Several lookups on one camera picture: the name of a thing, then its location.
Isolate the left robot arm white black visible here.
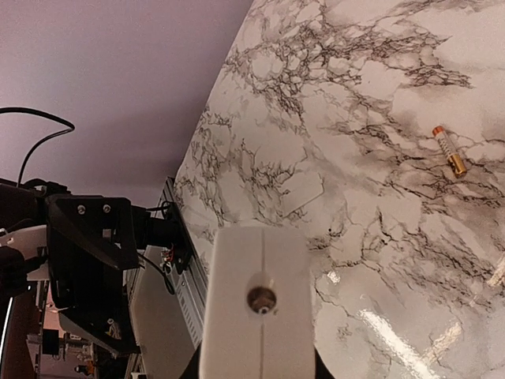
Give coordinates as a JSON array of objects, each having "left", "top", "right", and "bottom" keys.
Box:
[{"left": 1, "top": 185, "right": 150, "bottom": 356}]

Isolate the front aluminium rail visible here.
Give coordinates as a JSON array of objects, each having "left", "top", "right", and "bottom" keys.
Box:
[{"left": 160, "top": 177, "right": 208, "bottom": 347}]

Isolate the black copper battery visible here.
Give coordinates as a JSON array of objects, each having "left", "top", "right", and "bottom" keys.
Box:
[{"left": 432, "top": 126, "right": 467, "bottom": 178}]

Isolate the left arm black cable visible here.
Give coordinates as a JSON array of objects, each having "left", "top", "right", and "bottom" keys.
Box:
[{"left": 0, "top": 106, "right": 76, "bottom": 186}]

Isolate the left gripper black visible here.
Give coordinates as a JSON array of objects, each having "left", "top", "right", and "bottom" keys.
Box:
[{"left": 1, "top": 181, "right": 140, "bottom": 355}]

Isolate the white remote control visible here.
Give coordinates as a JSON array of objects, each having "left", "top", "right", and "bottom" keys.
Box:
[{"left": 199, "top": 226, "right": 316, "bottom": 378}]

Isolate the white battery cover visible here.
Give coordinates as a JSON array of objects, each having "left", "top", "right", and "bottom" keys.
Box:
[{"left": 280, "top": 171, "right": 324, "bottom": 217}]

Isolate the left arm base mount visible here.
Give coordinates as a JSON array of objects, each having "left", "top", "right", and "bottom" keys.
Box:
[{"left": 147, "top": 200, "right": 195, "bottom": 275}]

